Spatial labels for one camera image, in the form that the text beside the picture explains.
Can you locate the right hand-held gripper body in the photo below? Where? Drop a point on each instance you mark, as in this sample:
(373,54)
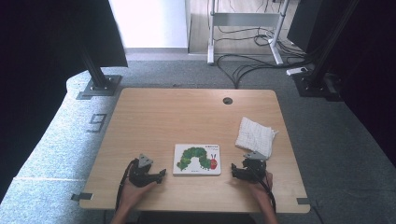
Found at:
(255,169)

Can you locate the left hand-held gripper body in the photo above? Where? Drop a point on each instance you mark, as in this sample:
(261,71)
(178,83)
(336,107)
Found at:
(140,177)

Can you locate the caterpillar picture board book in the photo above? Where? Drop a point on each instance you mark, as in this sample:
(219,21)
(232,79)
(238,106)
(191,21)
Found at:
(196,159)

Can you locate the person's left hand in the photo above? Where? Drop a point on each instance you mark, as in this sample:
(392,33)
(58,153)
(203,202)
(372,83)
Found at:
(134,194)

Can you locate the person's right hand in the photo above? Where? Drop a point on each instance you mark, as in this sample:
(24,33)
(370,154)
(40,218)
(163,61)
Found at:
(261,189)

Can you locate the white waffle cloth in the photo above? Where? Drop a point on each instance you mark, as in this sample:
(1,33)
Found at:
(255,137)

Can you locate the grey tape piece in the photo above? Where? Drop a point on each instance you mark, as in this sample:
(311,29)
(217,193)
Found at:
(82,196)

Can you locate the black metal stand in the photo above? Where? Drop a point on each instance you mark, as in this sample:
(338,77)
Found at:
(99,82)
(317,84)

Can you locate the white power strip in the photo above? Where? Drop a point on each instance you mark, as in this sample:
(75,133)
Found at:
(296,71)

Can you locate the black curtain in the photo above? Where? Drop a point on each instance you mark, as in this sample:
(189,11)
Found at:
(34,77)
(370,62)

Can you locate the white panel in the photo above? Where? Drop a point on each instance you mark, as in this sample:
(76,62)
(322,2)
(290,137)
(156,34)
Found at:
(149,21)

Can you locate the white desk frame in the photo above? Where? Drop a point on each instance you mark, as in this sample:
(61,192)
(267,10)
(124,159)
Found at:
(243,19)

